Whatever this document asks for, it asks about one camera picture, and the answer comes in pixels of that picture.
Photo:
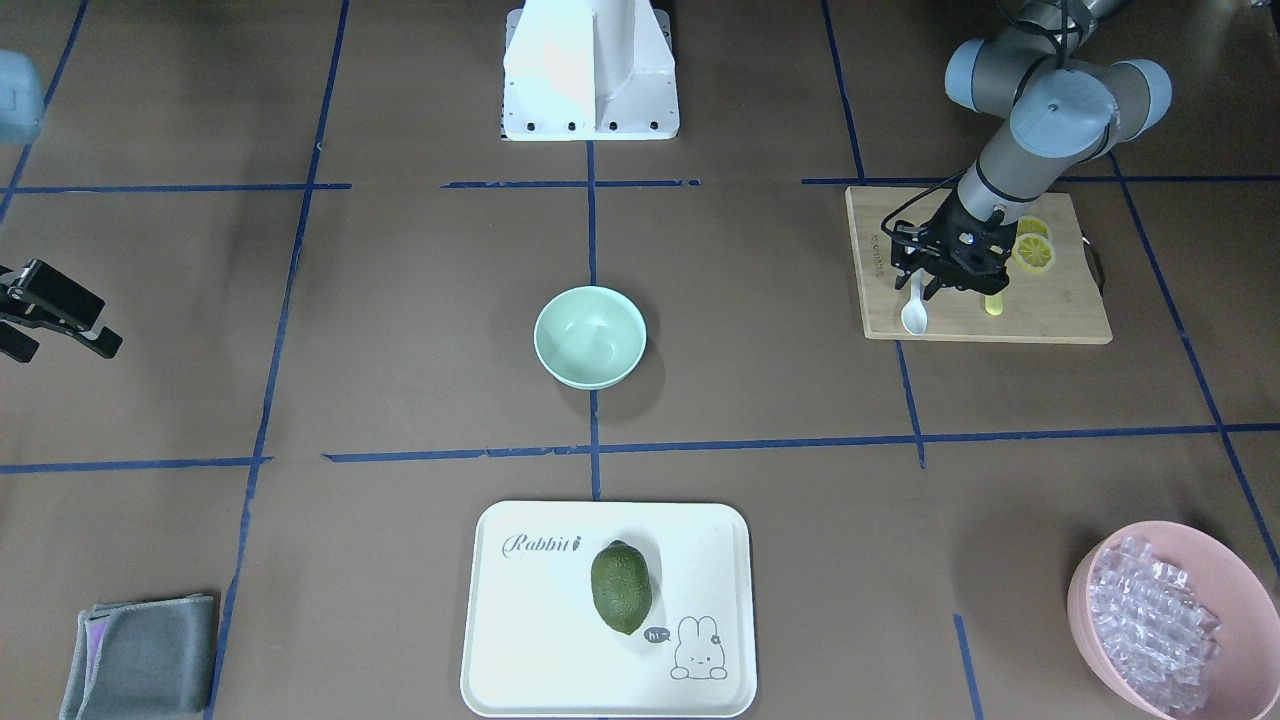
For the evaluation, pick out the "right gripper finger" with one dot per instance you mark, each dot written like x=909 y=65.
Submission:
x=39 y=296
x=17 y=345

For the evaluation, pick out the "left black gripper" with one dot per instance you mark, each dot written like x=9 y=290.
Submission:
x=947 y=222

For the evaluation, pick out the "white plastic spoon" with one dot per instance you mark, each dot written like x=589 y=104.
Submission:
x=914 y=314

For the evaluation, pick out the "green ceramic bowl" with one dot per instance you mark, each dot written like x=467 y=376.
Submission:
x=590 y=337

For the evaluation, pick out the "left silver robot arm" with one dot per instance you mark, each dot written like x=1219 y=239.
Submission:
x=1056 y=112

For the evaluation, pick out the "pink bowl with ice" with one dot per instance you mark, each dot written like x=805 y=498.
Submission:
x=1176 y=624

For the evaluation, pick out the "yellow plastic knife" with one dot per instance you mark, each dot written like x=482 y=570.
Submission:
x=994 y=305

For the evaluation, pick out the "front lemon slice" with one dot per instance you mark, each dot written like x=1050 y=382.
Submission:
x=1034 y=252

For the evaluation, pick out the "bamboo cutting board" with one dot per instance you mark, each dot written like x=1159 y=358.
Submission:
x=1061 y=306

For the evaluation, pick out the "grey folded cloth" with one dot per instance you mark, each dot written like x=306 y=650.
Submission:
x=142 y=660

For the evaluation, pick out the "green avocado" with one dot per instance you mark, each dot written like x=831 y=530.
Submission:
x=620 y=587

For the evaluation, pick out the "cream rabbit tray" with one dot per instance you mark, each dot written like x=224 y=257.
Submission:
x=536 y=647

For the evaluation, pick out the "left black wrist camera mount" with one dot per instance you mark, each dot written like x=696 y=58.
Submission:
x=906 y=242

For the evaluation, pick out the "white pedestal column base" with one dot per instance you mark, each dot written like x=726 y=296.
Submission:
x=589 y=71

